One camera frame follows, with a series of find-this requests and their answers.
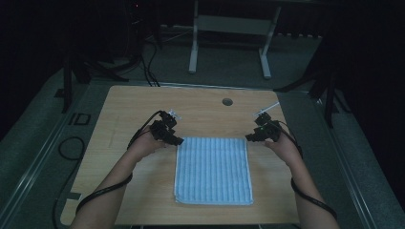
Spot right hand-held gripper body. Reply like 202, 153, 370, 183
252, 101, 282, 142

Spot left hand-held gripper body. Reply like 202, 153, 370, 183
149, 109, 182, 141

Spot blue striped towel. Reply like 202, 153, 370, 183
173, 136, 255, 206

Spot person's left hand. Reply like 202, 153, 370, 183
126, 126, 167, 164

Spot person's right hand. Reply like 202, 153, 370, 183
264, 136, 304, 169

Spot black metal stand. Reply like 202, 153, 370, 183
273, 63, 352, 129
53, 47, 130, 115

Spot black floor cables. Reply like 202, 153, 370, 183
139, 41, 161, 88

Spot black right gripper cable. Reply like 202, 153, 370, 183
276, 119, 338, 221

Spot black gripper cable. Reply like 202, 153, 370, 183
276, 119, 338, 221
75, 110, 164, 215

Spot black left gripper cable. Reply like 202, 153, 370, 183
75, 110, 164, 215

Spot black looped floor cable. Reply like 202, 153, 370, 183
57, 136, 86, 162

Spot white metal stand frame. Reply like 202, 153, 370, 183
188, 0, 283, 80

